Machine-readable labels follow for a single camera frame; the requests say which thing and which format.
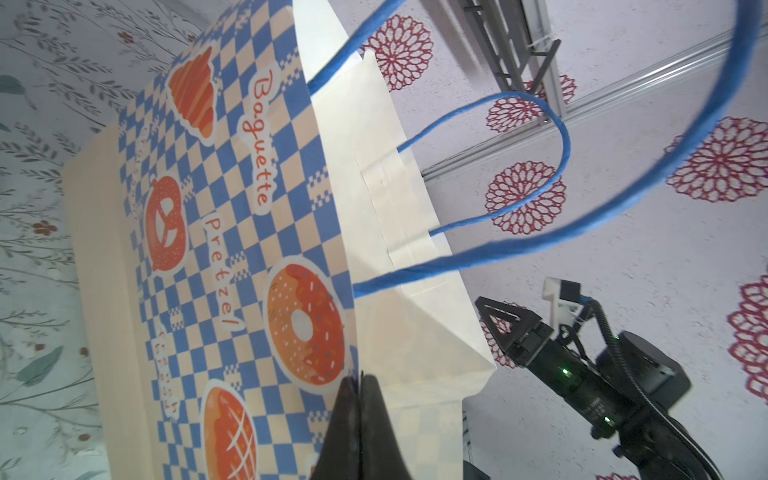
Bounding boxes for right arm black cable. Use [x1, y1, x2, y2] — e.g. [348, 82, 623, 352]
[578, 298, 724, 480]

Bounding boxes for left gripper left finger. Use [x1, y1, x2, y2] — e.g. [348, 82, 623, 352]
[310, 377, 362, 480]

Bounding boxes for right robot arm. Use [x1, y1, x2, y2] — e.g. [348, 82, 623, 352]
[475, 297, 722, 479]

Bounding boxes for grey wall shelf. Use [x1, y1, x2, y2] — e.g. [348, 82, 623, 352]
[458, 0, 566, 117]

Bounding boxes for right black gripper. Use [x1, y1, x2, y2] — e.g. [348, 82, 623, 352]
[475, 297, 634, 438]

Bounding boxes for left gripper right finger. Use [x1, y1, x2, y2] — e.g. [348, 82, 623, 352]
[359, 374, 412, 480]

